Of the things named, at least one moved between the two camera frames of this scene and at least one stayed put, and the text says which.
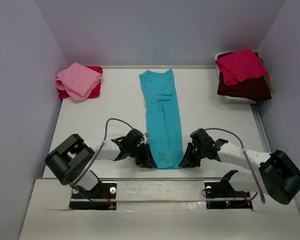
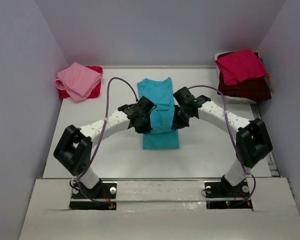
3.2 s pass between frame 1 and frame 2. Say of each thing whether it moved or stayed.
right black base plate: stayed
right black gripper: moved
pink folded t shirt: stayed
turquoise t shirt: moved
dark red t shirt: stayed
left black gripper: moved
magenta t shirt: stayed
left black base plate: stayed
